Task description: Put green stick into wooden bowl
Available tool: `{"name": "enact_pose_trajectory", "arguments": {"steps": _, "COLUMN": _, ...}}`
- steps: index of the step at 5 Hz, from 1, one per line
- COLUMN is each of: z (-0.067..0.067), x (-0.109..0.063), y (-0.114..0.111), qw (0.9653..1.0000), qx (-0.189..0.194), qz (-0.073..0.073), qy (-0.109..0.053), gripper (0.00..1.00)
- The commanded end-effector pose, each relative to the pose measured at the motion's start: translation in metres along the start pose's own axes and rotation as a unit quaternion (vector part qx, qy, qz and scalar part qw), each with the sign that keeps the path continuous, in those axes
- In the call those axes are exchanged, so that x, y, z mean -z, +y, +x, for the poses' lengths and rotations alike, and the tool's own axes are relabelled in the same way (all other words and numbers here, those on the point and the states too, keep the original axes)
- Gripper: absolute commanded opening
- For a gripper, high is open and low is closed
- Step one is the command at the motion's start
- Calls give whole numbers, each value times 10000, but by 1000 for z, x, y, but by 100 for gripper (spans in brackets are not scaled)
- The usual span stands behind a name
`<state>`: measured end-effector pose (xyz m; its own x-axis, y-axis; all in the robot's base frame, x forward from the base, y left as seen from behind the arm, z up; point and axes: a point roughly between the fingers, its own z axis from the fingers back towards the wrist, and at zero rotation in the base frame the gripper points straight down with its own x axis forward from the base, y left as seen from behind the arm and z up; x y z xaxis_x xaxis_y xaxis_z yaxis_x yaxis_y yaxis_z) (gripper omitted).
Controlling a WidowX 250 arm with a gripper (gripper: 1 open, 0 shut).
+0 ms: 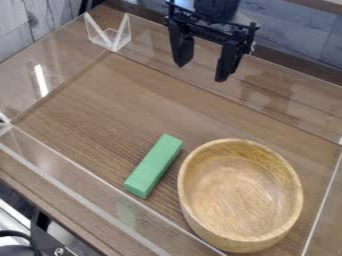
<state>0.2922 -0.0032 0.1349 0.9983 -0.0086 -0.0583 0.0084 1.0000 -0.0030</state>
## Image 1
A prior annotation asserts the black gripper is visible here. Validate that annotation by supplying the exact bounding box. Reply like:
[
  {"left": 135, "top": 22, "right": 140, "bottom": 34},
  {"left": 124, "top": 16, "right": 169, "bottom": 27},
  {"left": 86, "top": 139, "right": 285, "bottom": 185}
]
[{"left": 166, "top": 0, "right": 259, "bottom": 82}]

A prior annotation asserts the green rectangular block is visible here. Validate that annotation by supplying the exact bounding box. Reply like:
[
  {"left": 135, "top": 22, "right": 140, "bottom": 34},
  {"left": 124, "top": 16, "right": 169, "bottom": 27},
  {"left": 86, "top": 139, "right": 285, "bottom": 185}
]
[{"left": 124, "top": 134, "right": 183, "bottom": 199}]

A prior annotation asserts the wooden bowl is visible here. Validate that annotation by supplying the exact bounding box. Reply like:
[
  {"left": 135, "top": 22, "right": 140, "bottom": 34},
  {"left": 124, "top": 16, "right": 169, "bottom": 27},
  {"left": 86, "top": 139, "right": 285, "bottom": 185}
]
[{"left": 178, "top": 138, "right": 305, "bottom": 253}]

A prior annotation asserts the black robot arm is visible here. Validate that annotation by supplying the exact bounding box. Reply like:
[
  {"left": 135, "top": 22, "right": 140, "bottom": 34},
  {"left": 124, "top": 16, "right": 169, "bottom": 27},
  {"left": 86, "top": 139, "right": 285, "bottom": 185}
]
[{"left": 165, "top": 0, "right": 261, "bottom": 82}]

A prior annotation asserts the clear acrylic corner bracket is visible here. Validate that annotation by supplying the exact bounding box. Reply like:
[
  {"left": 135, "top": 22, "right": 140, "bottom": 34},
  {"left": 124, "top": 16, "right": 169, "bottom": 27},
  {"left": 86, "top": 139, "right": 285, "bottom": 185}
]
[{"left": 84, "top": 12, "right": 131, "bottom": 52}]

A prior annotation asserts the clear acrylic enclosure wall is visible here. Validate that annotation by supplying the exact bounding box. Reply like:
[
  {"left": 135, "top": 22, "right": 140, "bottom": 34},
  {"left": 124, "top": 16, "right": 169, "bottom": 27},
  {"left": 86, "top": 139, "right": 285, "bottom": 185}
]
[{"left": 0, "top": 125, "right": 226, "bottom": 256}]

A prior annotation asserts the black table leg frame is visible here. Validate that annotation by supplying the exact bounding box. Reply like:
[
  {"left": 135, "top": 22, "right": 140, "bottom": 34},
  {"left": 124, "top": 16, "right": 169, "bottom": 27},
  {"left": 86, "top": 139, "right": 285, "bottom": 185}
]
[{"left": 31, "top": 211, "right": 78, "bottom": 256}]

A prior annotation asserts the black cable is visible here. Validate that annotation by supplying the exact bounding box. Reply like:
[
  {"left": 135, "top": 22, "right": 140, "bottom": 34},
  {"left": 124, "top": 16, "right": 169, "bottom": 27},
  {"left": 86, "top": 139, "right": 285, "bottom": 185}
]
[{"left": 0, "top": 229, "right": 35, "bottom": 256}]

